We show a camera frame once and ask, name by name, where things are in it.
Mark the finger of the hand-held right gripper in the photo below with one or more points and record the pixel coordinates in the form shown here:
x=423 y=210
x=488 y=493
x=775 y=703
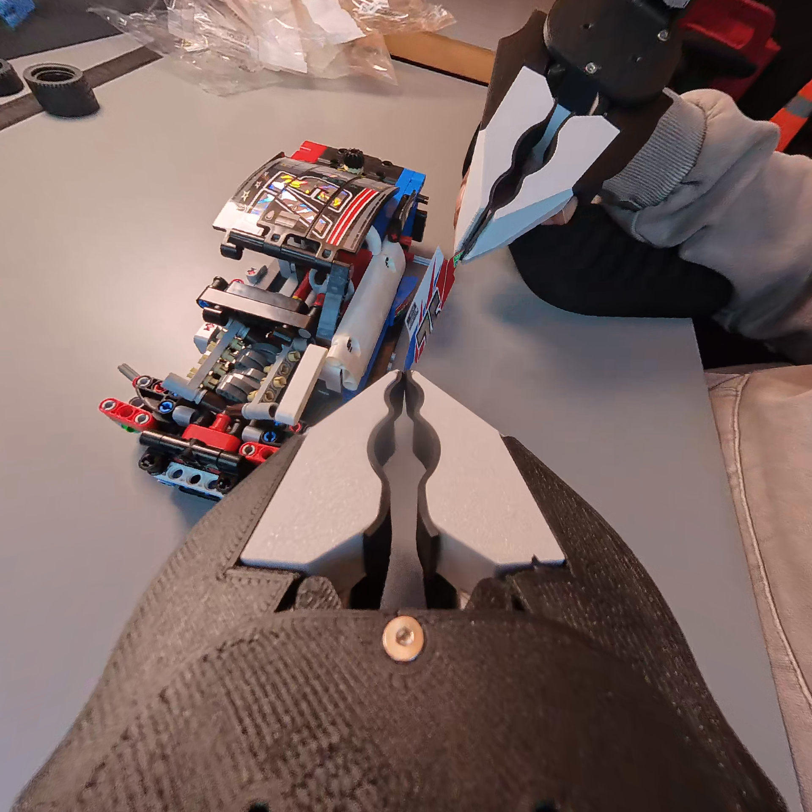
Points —
x=501 y=139
x=558 y=171

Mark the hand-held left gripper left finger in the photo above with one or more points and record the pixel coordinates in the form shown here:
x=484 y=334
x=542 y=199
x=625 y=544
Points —
x=317 y=507

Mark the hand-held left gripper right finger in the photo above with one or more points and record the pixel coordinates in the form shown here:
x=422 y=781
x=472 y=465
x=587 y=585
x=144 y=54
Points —
x=495 y=507

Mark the red white blue sticker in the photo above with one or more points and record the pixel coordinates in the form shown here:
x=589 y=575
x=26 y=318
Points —
x=431 y=304

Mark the lego race car model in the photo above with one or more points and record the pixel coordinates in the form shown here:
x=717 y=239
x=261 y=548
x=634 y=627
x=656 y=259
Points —
x=298 y=273

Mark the person's right forearm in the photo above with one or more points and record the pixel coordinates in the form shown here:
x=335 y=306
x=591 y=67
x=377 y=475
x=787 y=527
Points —
x=717 y=190

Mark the black rubber lego tire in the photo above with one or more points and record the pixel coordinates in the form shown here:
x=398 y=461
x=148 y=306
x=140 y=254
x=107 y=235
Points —
x=6 y=76
x=60 y=89

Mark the lego set box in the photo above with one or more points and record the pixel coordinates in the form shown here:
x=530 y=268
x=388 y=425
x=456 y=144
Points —
x=63 y=25

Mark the person's right hand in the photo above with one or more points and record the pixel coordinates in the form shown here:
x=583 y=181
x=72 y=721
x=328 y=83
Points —
x=462 y=196

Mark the red chair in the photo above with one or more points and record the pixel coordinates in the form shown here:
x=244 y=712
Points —
x=729 y=51

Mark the clear plastic bag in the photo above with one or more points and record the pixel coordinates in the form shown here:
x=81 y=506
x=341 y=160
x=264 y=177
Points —
x=254 y=44
x=412 y=12

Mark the orange grey striped object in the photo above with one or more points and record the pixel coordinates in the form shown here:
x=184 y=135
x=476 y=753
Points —
x=796 y=117

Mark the person's torso in beige hoodie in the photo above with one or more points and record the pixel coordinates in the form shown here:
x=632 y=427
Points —
x=774 y=476

